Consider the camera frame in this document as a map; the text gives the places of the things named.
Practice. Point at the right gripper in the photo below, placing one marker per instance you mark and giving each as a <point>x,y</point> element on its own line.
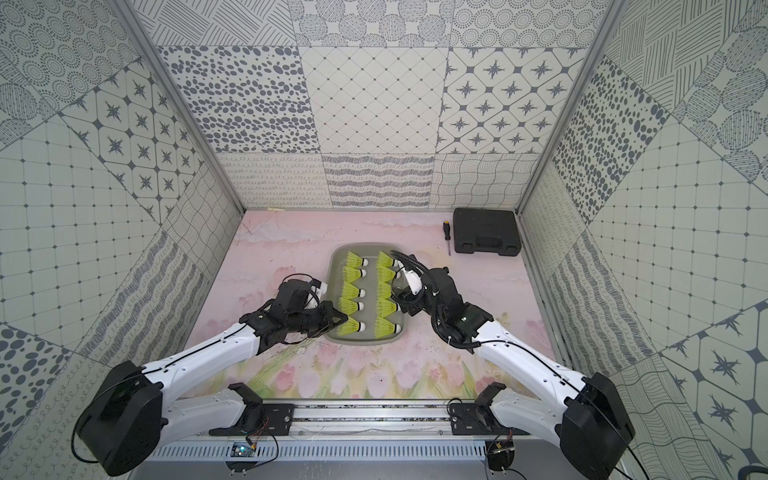
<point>408,306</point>

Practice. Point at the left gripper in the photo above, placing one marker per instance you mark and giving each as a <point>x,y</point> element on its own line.
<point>321,315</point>

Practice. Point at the yellow shuttlecock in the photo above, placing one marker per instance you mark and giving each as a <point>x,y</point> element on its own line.
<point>352,292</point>
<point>352,260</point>
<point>351,326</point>
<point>385,308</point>
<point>350,274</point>
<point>384,260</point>
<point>385,275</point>
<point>384,291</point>
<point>350,307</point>
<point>385,328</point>

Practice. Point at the grey plastic storage box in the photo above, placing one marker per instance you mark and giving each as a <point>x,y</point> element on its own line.
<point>360,282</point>

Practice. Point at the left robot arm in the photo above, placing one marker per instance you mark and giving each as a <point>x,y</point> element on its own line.
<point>167,381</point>

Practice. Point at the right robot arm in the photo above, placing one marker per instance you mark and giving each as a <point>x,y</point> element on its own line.
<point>554,385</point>

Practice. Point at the black plastic tool case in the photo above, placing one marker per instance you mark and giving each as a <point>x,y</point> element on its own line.
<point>486,231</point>

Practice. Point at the black round connector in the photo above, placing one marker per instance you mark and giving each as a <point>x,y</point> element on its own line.
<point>500,455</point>

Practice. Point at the green circuit board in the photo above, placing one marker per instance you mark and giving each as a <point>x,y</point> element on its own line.
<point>242,450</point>

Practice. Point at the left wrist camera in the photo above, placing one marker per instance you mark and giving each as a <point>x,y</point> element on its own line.
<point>304,291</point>

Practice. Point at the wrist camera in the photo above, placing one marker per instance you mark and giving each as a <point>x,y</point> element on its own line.
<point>304,291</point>
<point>413,270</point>

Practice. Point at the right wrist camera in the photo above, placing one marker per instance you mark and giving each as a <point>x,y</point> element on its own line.
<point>413,270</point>

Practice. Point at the black handled screwdriver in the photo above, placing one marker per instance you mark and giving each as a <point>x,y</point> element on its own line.
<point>446,228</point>

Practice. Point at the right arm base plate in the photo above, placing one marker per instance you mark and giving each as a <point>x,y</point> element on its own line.
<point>468,419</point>

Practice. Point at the aluminium mounting rail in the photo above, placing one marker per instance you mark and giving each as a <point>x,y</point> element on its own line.
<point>360,417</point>

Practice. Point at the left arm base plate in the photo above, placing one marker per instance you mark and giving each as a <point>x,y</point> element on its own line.
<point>275,419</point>

